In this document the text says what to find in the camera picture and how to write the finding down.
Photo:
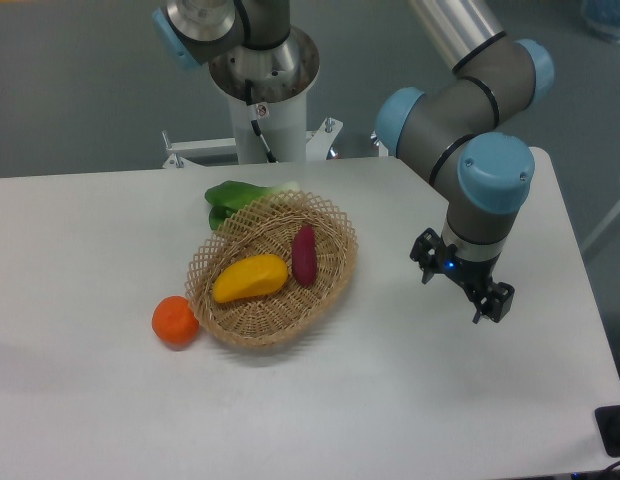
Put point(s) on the black device at table edge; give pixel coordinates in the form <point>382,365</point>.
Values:
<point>608,422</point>

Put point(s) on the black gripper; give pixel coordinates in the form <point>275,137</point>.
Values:
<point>491,300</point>

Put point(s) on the green bok choy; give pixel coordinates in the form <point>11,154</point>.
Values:
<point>230,196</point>

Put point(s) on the orange tangerine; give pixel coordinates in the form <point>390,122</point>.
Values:
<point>173,322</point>

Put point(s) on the purple sweet potato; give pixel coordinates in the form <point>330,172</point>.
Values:
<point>304,257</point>

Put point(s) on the yellow mango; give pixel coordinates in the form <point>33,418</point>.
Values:
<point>251,277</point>

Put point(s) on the woven wicker basket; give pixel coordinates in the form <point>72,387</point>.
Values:
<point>268,226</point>

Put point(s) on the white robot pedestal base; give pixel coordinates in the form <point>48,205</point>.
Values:
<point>266,93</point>

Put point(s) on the blue object top right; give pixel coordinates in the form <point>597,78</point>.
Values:
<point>603,18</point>

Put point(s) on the white frame right edge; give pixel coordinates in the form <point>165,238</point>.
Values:
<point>602,233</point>

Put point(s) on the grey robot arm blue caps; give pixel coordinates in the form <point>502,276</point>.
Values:
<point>450,139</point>

